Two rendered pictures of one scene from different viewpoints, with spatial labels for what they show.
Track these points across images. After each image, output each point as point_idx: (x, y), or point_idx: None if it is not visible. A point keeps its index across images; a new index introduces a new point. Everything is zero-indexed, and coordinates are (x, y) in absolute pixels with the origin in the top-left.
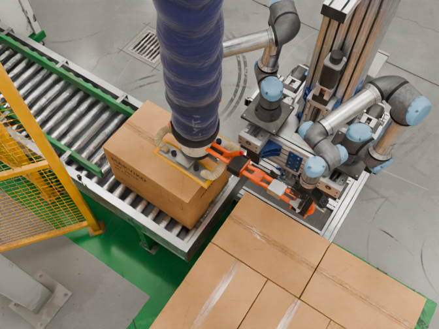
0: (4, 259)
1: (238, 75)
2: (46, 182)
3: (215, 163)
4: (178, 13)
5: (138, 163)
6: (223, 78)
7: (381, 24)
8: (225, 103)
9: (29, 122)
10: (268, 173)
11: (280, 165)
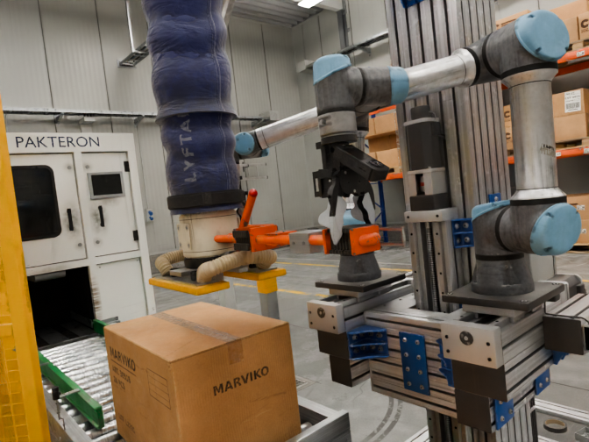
0: None
1: (387, 410)
2: (2, 383)
3: (254, 331)
4: None
5: (135, 334)
6: (365, 412)
7: (457, 28)
8: (361, 437)
9: (4, 213)
10: None
11: (398, 395)
